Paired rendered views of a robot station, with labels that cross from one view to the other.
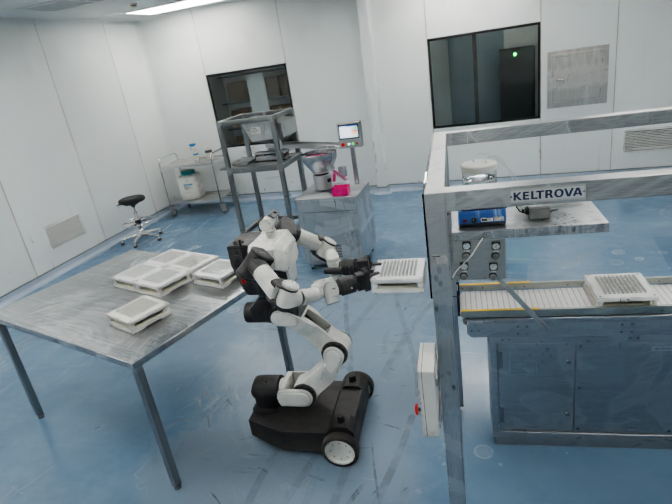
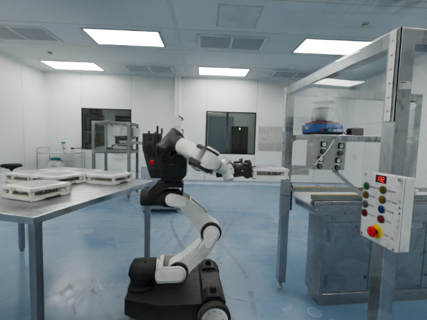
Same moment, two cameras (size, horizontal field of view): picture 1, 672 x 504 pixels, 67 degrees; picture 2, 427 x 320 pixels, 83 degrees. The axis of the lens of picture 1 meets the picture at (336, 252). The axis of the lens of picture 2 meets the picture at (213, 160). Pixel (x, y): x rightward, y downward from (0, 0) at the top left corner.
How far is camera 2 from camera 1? 137 cm
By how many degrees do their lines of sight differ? 27
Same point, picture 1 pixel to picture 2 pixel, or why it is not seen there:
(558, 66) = (263, 133)
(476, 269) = (327, 162)
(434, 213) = (407, 44)
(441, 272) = (404, 97)
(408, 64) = (196, 120)
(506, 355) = (332, 232)
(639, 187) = not seen: outside the picture
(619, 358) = not seen: hidden behind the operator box
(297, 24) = (141, 92)
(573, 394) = (368, 261)
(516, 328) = (344, 209)
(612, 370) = not seen: hidden behind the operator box
